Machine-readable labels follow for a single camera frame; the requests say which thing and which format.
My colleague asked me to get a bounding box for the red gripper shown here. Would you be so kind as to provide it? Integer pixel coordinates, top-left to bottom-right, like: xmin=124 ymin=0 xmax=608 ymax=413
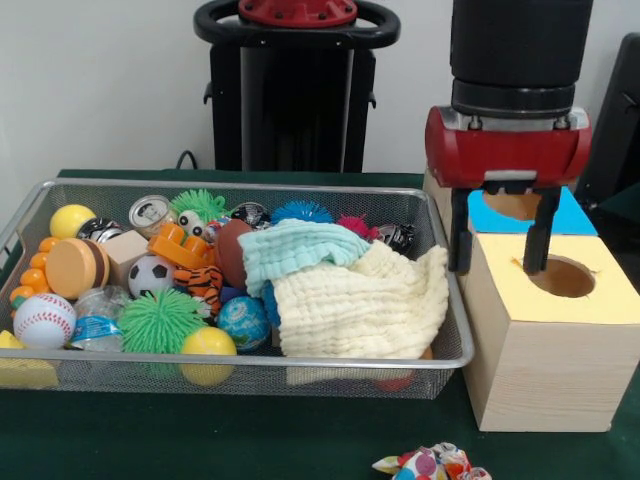
xmin=424 ymin=105 xmax=594 ymax=276

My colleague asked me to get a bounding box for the colourful patterned cloth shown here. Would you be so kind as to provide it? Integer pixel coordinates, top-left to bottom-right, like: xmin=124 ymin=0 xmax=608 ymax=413
xmin=372 ymin=442 xmax=489 ymax=480

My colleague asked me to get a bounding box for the wooden box with three holes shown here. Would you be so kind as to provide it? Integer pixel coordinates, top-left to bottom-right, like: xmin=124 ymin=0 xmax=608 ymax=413
xmin=422 ymin=167 xmax=640 ymax=434

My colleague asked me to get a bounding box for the silver mesh bin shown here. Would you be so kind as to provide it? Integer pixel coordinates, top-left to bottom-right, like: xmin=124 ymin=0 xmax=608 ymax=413
xmin=0 ymin=177 xmax=476 ymax=401

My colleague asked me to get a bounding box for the green cloth side table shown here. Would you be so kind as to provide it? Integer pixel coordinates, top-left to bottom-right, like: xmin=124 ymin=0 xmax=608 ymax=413
xmin=594 ymin=180 xmax=640 ymax=241

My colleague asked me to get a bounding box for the cream waffle cloth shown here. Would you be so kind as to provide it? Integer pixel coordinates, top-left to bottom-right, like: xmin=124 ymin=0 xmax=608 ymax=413
xmin=269 ymin=242 xmax=451 ymax=361

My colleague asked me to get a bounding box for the black chair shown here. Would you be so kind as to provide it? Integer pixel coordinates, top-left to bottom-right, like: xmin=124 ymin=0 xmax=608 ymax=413
xmin=574 ymin=32 xmax=640 ymax=201

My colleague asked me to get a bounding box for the light blue waffle cloth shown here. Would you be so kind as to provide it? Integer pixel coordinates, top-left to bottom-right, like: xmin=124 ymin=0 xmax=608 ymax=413
xmin=237 ymin=218 xmax=374 ymax=299

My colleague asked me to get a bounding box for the brown toy football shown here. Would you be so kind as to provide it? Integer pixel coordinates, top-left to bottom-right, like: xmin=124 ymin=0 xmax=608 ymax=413
xmin=214 ymin=219 xmax=256 ymax=289

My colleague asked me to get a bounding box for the blue globe ball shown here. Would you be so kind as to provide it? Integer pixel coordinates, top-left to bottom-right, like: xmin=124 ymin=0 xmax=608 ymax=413
xmin=217 ymin=296 xmax=271 ymax=351

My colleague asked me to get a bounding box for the yellow ball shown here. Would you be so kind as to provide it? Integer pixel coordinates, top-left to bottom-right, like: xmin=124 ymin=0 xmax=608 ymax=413
xmin=179 ymin=327 xmax=239 ymax=389

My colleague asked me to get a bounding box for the dark green table cloth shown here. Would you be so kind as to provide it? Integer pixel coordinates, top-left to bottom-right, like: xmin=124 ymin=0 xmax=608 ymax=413
xmin=0 ymin=168 xmax=640 ymax=480

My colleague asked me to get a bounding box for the small soccer ball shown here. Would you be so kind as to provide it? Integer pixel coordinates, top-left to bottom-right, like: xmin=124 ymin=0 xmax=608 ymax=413
xmin=128 ymin=254 xmax=177 ymax=299

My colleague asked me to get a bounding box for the green spiky rubber ball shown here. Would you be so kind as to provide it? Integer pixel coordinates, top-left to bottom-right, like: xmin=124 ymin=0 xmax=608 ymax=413
xmin=117 ymin=287 xmax=209 ymax=355

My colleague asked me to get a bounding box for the plain wooden cube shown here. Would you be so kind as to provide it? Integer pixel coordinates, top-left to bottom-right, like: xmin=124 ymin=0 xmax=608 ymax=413
xmin=102 ymin=229 xmax=151 ymax=291

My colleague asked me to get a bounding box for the round wooden burger toy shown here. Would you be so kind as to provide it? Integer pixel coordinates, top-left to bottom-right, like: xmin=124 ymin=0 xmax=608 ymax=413
xmin=45 ymin=238 xmax=112 ymax=300

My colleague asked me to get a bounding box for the white baseball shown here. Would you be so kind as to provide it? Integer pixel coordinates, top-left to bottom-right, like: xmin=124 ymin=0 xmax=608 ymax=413
xmin=13 ymin=292 xmax=79 ymax=350

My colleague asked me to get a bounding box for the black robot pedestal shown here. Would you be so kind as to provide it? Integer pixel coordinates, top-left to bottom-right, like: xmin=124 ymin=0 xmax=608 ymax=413
xmin=193 ymin=0 xmax=401 ymax=174

